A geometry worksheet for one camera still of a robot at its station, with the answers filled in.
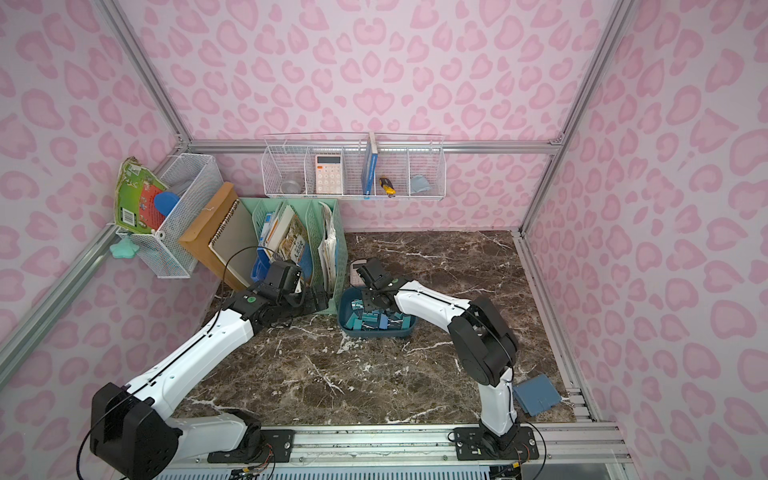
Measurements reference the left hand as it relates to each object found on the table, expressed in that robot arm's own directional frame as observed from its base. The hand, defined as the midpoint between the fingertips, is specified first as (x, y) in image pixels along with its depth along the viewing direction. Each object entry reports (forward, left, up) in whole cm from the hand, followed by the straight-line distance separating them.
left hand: (315, 294), depth 83 cm
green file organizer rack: (+19, +4, +5) cm, 20 cm away
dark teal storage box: (-1, -9, -14) cm, 17 cm away
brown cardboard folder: (+6, +27, +15) cm, 32 cm away
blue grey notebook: (-22, -60, -16) cm, 66 cm away
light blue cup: (+38, -30, +8) cm, 49 cm away
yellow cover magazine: (+16, +9, 0) cm, 18 cm away
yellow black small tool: (+34, -19, +11) cm, 41 cm away
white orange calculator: (+36, -1, +14) cm, 38 cm away
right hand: (+5, -15, -9) cm, 18 cm away
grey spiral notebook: (+14, +24, +7) cm, 28 cm away
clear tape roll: (+34, +11, +10) cm, 38 cm away
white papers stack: (+12, -2, +4) cm, 13 cm away
